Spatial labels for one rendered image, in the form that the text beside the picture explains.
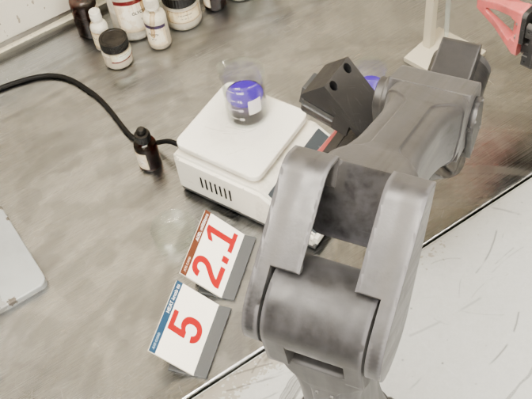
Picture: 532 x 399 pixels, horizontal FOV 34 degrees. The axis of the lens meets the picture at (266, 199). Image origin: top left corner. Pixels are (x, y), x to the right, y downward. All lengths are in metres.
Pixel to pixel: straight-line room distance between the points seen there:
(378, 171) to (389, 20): 0.78
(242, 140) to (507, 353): 0.38
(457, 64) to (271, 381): 0.39
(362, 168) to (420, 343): 0.46
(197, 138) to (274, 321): 0.54
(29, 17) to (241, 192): 0.48
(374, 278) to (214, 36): 0.83
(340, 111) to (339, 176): 0.25
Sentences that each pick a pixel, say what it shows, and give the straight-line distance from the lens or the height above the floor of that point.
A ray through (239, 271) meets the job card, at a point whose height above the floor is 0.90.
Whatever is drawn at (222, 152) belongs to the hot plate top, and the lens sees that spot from 1.02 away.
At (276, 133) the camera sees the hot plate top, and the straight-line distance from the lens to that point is 1.03.
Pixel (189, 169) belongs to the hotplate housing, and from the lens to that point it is 1.05.
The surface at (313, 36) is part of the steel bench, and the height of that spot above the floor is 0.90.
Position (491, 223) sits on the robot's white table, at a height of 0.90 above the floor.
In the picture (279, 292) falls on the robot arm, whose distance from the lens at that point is 0.53.
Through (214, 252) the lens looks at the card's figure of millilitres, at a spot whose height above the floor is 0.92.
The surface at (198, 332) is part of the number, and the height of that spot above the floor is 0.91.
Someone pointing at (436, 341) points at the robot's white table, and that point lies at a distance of 0.98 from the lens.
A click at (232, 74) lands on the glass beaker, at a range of 1.04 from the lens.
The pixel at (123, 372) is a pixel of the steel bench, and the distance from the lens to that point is 0.99.
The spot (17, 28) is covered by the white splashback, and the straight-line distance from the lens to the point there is 1.35.
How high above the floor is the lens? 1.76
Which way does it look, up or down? 52 degrees down
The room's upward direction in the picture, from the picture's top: 8 degrees counter-clockwise
